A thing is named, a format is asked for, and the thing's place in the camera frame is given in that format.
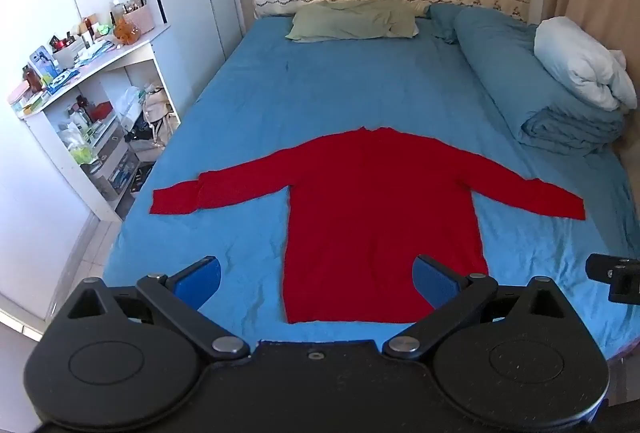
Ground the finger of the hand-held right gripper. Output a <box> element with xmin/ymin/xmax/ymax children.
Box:
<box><xmin>585</xmin><ymin>253</ymin><xmax>640</xmax><ymax>307</ymax></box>

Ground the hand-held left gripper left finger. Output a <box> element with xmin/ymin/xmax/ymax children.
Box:
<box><xmin>65</xmin><ymin>256</ymin><xmax>251</xmax><ymax>362</ymax></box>

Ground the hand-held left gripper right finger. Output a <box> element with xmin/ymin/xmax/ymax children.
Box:
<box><xmin>382</xmin><ymin>255</ymin><xmax>577</xmax><ymax>362</ymax></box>

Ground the red long-sleeved sweater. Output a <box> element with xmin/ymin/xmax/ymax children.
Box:
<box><xmin>149</xmin><ymin>126</ymin><xmax>586</xmax><ymax>324</ymax></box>

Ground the beige tote bag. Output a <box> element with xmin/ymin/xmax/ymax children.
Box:
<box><xmin>142</xmin><ymin>86</ymin><xmax>181</xmax><ymax>147</ymax></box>

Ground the white plastic bag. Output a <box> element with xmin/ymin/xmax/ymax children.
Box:
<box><xmin>119</xmin><ymin>86</ymin><xmax>147</xmax><ymax>120</ymax></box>

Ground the bed with blue sheet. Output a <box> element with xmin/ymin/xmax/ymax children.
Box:
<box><xmin>102</xmin><ymin>0</ymin><xmax>640</xmax><ymax>364</ymax></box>

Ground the folded blue duvet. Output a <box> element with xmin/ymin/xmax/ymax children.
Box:
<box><xmin>452</xmin><ymin>6</ymin><xmax>627</xmax><ymax>158</ymax></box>

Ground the white pillow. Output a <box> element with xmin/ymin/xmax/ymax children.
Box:
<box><xmin>533</xmin><ymin>16</ymin><xmax>639</xmax><ymax>112</ymax></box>

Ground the white shelf unit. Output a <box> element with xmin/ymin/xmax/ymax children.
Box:
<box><xmin>7</xmin><ymin>23</ymin><xmax>184</xmax><ymax>222</ymax></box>

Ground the blue pillow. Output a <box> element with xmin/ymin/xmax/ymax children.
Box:
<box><xmin>427</xmin><ymin>4</ymin><xmax>467</xmax><ymax>45</ymax></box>

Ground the orange plush toy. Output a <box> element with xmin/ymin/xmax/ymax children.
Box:
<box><xmin>114</xmin><ymin>17</ymin><xmax>139</xmax><ymax>46</ymax></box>

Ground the brown bottle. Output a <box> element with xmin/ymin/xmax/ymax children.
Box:
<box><xmin>22</xmin><ymin>65</ymin><xmax>44</xmax><ymax>95</ymax></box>

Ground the pink brush holder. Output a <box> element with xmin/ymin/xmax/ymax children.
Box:
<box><xmin>123</xmin><ymin>5</ymin><xmax>155</xmax><ymax>35</ymax></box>

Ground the blue box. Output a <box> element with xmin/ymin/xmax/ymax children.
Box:
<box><xmin>29</xmin><ymin>45</ymin><xmax>60</xmax><ymax>80</ymax></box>

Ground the green pillow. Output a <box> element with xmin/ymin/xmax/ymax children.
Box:
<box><xmin>285</xmin><ymin>2</ymin><xmax>420</xmax><ymax>43</ymax></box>

